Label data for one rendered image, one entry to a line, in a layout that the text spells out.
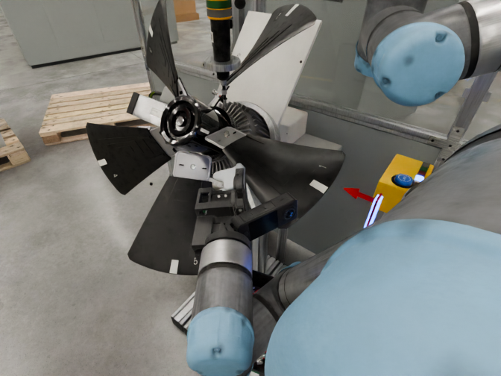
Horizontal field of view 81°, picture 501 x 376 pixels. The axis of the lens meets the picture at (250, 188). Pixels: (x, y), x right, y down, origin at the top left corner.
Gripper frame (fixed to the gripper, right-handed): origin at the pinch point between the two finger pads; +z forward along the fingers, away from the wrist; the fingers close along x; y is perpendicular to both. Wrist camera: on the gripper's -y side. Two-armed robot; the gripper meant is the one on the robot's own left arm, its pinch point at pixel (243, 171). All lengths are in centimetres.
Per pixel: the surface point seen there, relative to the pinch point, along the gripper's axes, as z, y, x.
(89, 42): 486, 277, 62
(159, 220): 0.7, 21.4, 12.7
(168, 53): 30.6, 17.6, -16.0
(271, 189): -4.5, -5.3, 1.7
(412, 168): 15.4, -43.1, 15.4
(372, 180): 55, -51, 51
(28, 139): 212, 235, 93
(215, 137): 10.7, 6.4, -2.2
